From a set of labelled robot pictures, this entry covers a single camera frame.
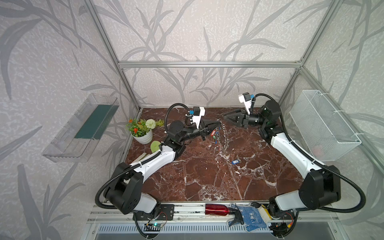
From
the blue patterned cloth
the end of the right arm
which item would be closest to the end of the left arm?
the end of the right arm

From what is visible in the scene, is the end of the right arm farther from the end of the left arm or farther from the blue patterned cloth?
the blue patterned cloth

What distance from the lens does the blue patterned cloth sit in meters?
0.70
